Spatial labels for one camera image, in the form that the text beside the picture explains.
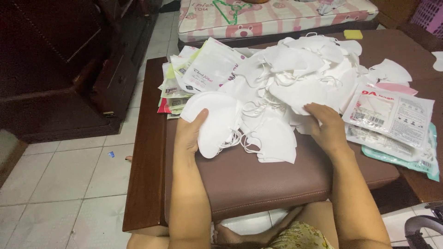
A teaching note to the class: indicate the clear mask packet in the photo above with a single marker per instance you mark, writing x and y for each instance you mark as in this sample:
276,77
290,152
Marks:
380,143

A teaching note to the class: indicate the green clothes hanger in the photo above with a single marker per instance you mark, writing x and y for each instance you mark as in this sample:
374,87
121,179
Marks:
228,10

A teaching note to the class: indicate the pink striped mattress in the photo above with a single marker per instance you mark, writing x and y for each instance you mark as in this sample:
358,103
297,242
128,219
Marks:
277,20

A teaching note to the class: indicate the pile of white masks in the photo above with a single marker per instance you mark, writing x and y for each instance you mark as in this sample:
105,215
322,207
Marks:
294,83

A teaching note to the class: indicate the white cloth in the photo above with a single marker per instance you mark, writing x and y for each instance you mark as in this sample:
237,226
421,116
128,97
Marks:
328,6

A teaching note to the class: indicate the pink face mask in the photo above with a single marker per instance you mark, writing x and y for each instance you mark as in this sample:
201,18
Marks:
398,88

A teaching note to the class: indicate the heap of printed mask packets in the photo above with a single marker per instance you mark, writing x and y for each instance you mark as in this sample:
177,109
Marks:
204,69

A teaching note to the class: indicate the purple plastic basket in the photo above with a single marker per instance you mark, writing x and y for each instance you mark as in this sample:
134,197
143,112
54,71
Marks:
429,15

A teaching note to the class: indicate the single white face mask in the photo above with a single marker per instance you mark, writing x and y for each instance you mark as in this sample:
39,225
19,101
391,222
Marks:
438,61

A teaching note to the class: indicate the dark wooden cabinet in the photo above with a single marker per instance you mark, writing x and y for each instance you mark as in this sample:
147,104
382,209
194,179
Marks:
62,69

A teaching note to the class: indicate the brown leather cushion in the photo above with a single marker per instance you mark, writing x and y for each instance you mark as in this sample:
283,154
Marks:
263,183

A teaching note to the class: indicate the teal mask packet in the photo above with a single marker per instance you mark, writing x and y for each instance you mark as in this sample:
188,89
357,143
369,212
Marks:
427,166

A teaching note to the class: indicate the yellow sponge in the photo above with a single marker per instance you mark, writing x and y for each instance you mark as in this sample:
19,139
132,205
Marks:
353,34

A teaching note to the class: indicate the person's left hand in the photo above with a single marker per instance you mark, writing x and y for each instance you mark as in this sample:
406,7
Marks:
187,136

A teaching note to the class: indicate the person's right hand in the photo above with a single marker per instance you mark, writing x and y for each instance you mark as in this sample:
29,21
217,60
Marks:
328,129

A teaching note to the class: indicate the stack of white masks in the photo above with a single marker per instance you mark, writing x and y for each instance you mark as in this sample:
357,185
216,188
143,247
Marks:
216,121

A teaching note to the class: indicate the brown wooden table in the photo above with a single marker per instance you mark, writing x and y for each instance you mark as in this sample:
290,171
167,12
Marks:
147,155

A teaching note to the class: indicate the grey black stroller frame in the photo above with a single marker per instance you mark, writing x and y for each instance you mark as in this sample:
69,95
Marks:
424,228

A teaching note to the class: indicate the person's right fingers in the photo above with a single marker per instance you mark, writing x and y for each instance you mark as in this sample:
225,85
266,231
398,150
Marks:
320,110

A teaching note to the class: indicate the yellow floral shorts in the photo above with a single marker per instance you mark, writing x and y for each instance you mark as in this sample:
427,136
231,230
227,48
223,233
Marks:
299,238

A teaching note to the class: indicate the person's legs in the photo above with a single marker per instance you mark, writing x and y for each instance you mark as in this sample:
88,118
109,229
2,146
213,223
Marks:
263,235

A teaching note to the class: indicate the white mask packet red print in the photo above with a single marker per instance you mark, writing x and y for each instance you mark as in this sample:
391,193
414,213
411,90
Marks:
394,116

